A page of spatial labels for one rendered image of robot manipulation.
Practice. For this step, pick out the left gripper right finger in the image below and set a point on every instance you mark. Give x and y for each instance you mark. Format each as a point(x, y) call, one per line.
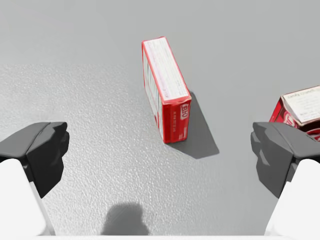
point(287, 155)

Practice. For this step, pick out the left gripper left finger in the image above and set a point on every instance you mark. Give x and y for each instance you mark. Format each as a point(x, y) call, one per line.
point(32, 155)

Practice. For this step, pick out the red and white carton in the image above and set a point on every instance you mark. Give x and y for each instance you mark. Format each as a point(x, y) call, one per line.
point(303, 102)

